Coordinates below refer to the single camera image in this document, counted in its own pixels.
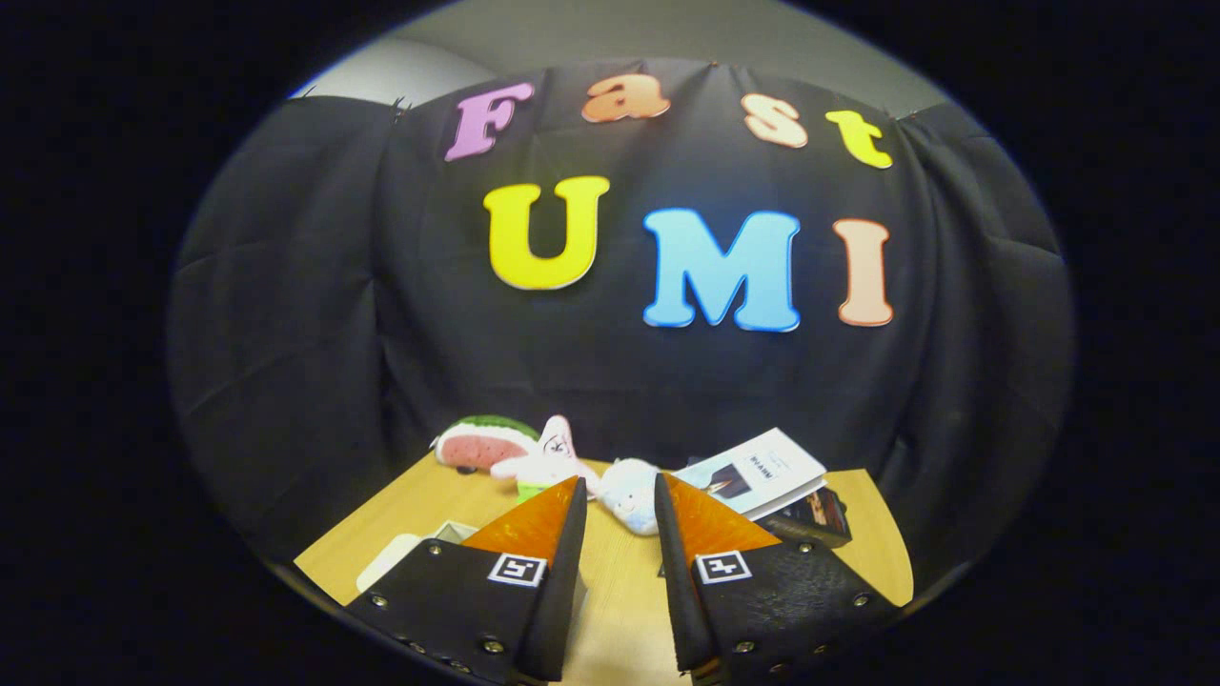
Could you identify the black hardcover book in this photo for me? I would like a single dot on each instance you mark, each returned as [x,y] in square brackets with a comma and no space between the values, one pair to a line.
[820,519]

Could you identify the white book with rocket cover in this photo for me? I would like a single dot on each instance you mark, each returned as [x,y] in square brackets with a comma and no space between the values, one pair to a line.
[772,467]

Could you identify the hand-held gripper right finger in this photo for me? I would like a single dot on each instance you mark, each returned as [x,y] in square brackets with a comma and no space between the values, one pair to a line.
[681,591]

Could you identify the watermelon slice plush toy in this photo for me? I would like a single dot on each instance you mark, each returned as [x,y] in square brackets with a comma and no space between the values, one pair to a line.
[477,448]

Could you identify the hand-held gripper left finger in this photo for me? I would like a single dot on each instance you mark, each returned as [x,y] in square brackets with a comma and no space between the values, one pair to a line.
[562,591]

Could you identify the grey fabric storage box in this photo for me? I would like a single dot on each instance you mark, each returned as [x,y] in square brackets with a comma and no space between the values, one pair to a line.
[391,562]

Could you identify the white fluffy plush toy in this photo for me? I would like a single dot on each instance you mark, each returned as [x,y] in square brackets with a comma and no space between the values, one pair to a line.
[629,495]

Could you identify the pink starfish plush toy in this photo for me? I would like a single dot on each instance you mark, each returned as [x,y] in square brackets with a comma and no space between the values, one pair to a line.
[553,457]

